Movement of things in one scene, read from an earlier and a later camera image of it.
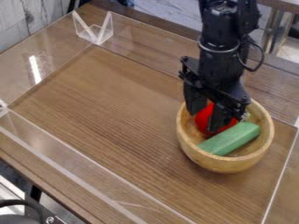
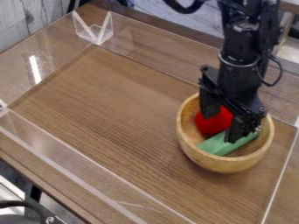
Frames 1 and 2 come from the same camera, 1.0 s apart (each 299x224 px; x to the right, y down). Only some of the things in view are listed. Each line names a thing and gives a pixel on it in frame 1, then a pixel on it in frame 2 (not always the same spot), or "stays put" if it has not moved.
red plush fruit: [200, 121] stays put
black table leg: [34, 193] stays put
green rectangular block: [226, 140] stays put
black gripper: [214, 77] → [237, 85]
